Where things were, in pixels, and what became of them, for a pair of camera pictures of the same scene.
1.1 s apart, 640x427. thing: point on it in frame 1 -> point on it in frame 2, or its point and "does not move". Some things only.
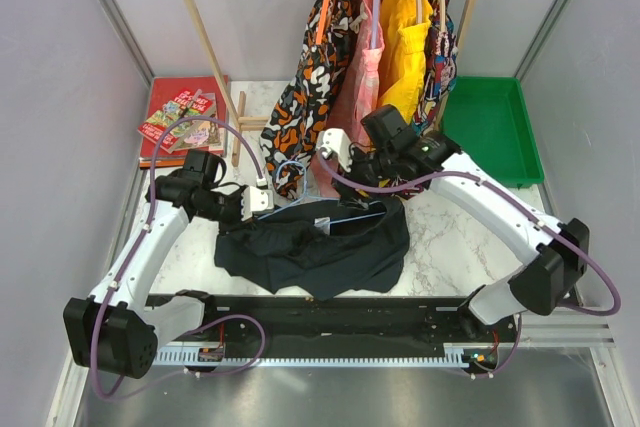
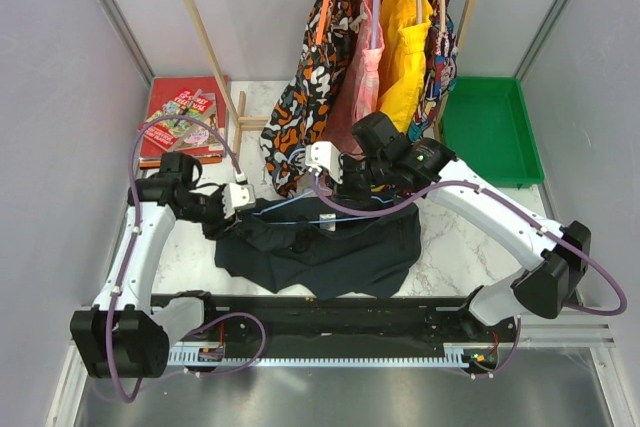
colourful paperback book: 190,134 does not move
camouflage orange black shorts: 299,117 does not move
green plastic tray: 488,119 does not move
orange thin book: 164,162 -> 156,161
